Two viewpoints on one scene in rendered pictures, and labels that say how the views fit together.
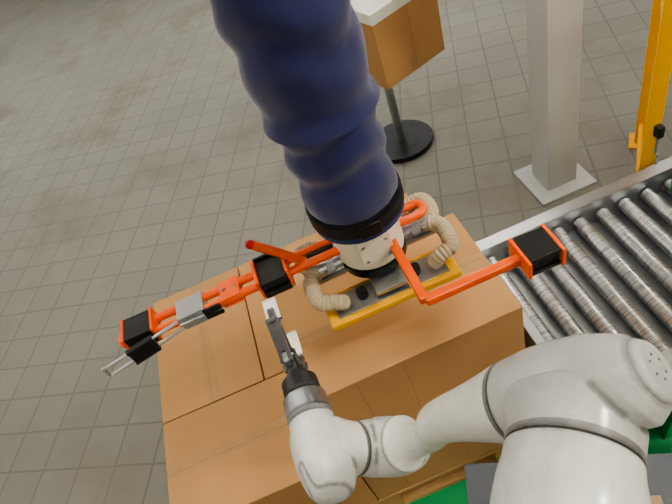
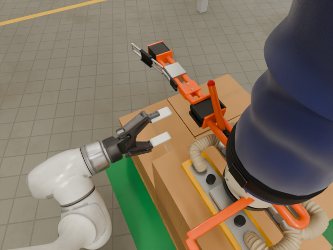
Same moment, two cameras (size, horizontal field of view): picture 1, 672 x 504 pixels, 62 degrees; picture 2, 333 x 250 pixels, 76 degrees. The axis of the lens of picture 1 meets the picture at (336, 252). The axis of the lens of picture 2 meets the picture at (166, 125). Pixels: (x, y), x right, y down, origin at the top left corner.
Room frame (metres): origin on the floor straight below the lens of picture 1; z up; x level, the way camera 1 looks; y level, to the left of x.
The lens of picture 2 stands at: (0.61, -0.17, 1.79)
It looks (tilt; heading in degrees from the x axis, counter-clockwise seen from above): 55 degrees down; 61
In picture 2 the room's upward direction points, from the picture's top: straight up
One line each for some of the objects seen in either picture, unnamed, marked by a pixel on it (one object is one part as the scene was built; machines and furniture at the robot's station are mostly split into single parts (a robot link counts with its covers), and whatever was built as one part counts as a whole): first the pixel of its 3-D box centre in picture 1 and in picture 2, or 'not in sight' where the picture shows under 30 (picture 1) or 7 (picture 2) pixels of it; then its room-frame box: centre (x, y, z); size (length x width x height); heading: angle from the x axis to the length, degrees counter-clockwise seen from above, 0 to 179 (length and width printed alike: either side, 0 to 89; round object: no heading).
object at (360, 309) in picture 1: (389, 284); (223, 200); (0.86, -0.09, 1.12); 0.34 x 0.10 x 0.05; 90
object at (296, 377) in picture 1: (297, 377); (120, 146); (0.65, 0.18, 1.23); 0.09 x 0.07 x 0.08; 0
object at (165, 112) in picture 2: (271, 311); (159, 114); (0.78, 0.18, 1.30); 0.07 x 0.03 x 0.01; 0
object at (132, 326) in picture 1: (141, 329); (160, 53); (0.96, 0.51, 1.23); 0.08 x 0.07 x 0.05; 90
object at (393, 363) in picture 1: (401, 336); (221, 211); (0.95, -0.08, 0.74); 0.60 x 0.40 x 0.40; 91
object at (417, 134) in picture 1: (391, 101); not in sight; (2.76, -0.66, 0.31); 0.40 x 0.40 x 0.62
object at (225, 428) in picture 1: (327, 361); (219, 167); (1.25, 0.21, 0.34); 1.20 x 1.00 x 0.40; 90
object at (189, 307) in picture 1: (193, 310); (175, 74); (0.95, 0.38, 1.22); 0.07 x 0.07 x 0.04; 0
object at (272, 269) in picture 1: (272, 273); (207, 110); (0.95, 0.16, 1.23); 0.10 x 0.08 x 0.06; 0
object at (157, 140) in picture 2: (293, 344); (160, 139); (0.78, 0.18, 1.16); 0.07 x 0.03 x 0.01; 0
